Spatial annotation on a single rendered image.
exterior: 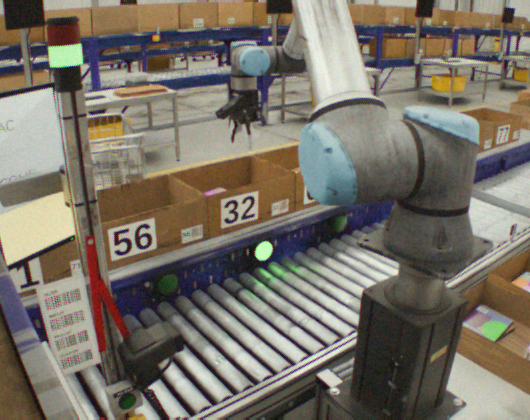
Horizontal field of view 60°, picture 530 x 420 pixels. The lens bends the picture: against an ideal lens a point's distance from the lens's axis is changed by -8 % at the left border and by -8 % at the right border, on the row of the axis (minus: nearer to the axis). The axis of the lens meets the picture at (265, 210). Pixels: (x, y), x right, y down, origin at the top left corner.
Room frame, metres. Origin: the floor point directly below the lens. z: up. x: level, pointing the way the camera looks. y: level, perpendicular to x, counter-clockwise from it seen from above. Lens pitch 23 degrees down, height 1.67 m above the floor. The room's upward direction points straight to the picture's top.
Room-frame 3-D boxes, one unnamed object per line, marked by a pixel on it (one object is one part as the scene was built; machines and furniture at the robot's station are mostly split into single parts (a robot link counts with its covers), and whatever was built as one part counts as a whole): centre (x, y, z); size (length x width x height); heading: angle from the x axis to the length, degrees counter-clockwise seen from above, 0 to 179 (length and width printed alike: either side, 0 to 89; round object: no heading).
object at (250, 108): (1.74, 0.07, 1.32); 0.09 x 0.08 x 0.12; 127
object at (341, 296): (1.47, -0.22, 0.72); 0.52 x 0.05 x 0.05; 37
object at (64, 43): (0.74, 0.30, 1.62); 0.05 x 0.05 x 0.06
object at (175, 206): (1.54, 0.44, 0.96); 0.39 x 0.29 x 0.17; 127
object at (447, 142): (0.89, -0.33, 1.40); 0.17 x 0.15 x 0.18; 105
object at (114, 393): (0.71, 0.28, 0.95); 0.07 x 0.03 x 0.07; 127
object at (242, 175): (1.78, 0.13, 0.96); 0.39 x 0.29 x 0.17; 127
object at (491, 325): (1.15, -0.66, 0.78); 0.19 x 0.14 x 0.02; 131
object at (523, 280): (1.36, -0.93, 0.78); 0.19 x 0.14 x 0.02; 126
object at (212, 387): (1.12, 0.24, 0.72); 0.52 x 0.05 x 0.05; 37
